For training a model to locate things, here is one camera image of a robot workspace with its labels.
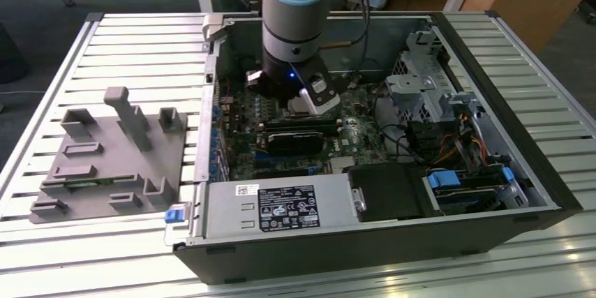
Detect green RAM stick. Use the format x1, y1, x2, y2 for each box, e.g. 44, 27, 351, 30
63, 178, 118, 188

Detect black wire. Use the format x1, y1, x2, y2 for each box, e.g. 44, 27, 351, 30
378, 121, 430, 167

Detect metal drive cage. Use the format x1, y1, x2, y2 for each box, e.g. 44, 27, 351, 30
382, 28, 488, 128

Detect blue disk carrier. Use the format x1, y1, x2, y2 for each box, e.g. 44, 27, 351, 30
424, 169, 463, 191

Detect black graphics card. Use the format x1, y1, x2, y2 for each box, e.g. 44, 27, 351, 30
260, 129, 326, 157

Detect wooden cabinet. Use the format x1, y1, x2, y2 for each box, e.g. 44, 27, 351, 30
459, 0, 596, 55

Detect coloured power wire bundle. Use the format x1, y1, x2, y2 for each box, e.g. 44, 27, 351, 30
431, 111, 494, 174

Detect silver power supply unit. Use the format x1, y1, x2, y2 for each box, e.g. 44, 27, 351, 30
203, 174, 370, 241

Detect blue case latch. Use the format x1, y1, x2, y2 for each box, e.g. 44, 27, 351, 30
164, 202, 194, 225

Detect grey parts rack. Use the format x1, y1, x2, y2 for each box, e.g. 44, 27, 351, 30
27, 85, 190, 225

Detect green motherboard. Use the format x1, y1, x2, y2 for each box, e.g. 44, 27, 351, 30
215, 73, 404, 183

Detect black hard disk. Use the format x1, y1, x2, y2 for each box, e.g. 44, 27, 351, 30
432, 186, 502, 216

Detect CPU socket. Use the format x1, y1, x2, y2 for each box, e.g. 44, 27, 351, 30
278, 95, 332, 121

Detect black RAM slot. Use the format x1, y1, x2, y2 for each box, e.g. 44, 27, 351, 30
264, 124, 340, 134
264, 119, 340, 128

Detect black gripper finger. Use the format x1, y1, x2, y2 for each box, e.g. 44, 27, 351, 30
244, 69, 271, 96

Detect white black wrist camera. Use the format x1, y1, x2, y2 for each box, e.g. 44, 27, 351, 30
298, 64, 344, 117

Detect silver chipset heatsink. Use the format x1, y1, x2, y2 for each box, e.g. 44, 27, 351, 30
330, 156, 356, 174

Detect black open PC case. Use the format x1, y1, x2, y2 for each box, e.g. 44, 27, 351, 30
163, 10, 586, 285

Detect black plastic drive cover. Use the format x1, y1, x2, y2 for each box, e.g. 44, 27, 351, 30
344, 164, 443, 224

